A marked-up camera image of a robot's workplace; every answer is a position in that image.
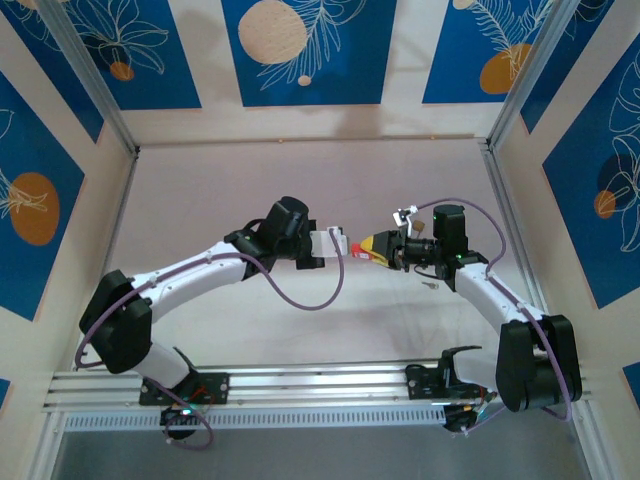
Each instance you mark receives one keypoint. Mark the red padlock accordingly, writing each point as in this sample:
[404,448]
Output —
[357,251]

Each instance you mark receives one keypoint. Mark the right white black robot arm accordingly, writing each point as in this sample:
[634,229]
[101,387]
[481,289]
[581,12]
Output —
[480,292]

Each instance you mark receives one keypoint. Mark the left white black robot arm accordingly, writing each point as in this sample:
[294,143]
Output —
[200,272]

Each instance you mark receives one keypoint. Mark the small loose silver key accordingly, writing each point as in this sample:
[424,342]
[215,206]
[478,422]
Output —
[429,285]

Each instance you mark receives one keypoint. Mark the blue panel with beige circle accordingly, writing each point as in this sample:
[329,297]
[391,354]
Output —
[350,75]

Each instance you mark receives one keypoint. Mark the right black controller box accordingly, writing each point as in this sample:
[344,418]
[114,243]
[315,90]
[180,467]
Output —
[457,417]

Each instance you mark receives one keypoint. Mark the black controller box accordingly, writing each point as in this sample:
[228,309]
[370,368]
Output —
[175,415]
[457,417]

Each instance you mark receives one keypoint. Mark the left black controller box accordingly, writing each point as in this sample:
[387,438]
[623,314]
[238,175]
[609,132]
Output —
[175,415]

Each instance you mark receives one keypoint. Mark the aluminium side rail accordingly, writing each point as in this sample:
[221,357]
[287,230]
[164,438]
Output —
[506,200]
[123,200]

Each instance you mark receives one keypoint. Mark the blue floral print wall panel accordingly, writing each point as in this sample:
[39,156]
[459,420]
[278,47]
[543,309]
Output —
[632,380]
[4,395]
[50,60]
[150,75]
[582,25]
[575,225]

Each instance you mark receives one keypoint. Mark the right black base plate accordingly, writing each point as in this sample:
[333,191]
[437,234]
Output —
[420,382]

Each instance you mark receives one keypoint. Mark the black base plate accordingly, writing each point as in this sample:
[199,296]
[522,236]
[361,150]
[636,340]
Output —
[217,387]
[420,382]

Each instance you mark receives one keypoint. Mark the aluminium frame rail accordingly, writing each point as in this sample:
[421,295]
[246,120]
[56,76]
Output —
[320,385]

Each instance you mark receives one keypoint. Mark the blue fern print wall panel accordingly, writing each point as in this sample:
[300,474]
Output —
[50,150]
[450,60]

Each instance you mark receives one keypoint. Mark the aluminium frame post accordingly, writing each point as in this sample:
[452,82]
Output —
[94,75]
[529,75]

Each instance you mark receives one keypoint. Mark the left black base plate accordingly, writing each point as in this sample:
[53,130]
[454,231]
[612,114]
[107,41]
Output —
[217,387]

